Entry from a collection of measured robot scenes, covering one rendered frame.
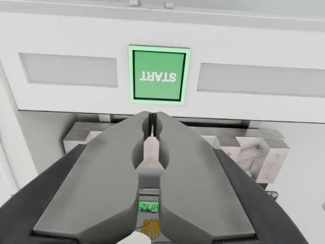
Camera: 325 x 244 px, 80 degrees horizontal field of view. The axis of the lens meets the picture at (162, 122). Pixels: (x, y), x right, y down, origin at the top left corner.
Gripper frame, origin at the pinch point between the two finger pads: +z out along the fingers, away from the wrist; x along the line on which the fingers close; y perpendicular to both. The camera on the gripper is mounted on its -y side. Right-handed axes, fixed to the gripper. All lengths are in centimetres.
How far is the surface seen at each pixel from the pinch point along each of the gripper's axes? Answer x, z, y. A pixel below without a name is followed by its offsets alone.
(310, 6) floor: 77, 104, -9
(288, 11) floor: 67, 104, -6
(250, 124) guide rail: 17.7, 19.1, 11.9
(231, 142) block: 12.9, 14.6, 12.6
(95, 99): -6.2, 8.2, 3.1
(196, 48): 3.7, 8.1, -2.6
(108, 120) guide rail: -8.0, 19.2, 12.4
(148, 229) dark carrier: -0.2, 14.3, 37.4
